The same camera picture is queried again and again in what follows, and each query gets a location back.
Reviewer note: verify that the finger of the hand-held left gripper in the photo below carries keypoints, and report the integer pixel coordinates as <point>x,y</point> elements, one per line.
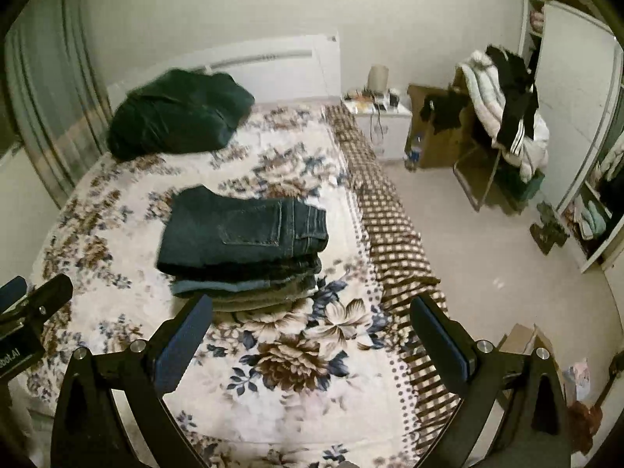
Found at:
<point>48,293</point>
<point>13,291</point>

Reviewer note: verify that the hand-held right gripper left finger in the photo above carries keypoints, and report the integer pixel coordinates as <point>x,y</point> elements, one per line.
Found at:
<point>183,341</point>

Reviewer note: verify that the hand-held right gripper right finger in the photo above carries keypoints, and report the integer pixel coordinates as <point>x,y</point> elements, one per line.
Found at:
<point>441,339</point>

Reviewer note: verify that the dark blue jeans pants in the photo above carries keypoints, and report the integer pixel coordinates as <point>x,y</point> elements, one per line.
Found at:
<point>219,234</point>

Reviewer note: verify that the olive folded pants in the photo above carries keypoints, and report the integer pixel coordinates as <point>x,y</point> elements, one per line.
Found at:
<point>273,293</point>

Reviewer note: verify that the stack of folded trousers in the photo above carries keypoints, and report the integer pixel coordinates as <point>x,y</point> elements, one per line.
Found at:
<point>209,286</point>

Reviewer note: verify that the small open cardboard box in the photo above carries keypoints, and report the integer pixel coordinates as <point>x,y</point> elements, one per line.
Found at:
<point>521,346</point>

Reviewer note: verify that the brown checked sheet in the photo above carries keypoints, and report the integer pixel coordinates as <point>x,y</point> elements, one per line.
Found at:
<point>390,224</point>

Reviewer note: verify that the pink cloth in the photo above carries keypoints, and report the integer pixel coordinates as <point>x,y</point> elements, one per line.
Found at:
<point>577,378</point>

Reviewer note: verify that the dark slippers pair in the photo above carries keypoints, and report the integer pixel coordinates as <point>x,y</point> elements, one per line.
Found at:
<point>550,229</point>

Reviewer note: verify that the teal bag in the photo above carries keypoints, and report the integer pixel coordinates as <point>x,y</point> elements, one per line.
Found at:
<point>532,185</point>

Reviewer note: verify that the plastic water bottle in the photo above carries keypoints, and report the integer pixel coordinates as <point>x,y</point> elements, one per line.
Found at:
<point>413,153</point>

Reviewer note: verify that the large brown cardboard box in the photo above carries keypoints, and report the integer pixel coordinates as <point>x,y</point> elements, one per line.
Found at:
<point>443,148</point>

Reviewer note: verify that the folded teal clothes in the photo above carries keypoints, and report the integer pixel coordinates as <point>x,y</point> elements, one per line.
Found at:
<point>591,219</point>

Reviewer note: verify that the grey green curtain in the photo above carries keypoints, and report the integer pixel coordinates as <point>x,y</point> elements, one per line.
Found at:
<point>53,97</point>

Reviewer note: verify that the white nightstand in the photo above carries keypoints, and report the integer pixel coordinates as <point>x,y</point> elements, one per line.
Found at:
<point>390,129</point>

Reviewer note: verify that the dark green blanket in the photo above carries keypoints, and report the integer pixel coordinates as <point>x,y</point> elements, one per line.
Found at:
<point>175,112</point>

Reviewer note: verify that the black garment on box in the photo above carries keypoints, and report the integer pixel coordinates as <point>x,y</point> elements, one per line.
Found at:
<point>446,109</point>

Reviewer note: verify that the hanging clothes in wardrobe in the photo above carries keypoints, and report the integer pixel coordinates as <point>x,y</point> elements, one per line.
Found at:
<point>612,185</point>

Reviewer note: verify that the dark cup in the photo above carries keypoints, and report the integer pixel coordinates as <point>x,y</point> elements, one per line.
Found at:
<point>393,98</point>

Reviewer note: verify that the chair with piled clothes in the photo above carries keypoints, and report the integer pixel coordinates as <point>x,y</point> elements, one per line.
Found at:
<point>480,92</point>

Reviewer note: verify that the black striped track clothes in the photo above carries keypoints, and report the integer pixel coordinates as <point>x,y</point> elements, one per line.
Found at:
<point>516,92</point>

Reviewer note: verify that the beige table lamp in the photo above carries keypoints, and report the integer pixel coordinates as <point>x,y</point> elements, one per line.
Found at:
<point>378,79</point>

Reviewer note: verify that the white wardrobe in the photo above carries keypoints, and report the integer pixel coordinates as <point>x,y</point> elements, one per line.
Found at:
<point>570,97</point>

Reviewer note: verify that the bed with floral sheet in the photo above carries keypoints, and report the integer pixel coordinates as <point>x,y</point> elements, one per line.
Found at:
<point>273,58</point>

